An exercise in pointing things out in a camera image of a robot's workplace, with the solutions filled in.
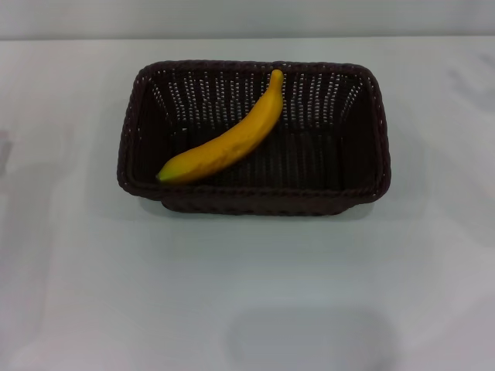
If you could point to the dark brown woven basket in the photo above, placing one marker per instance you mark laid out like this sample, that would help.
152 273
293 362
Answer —
255 147

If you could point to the yellow banana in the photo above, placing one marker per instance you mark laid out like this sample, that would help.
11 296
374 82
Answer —
228 145

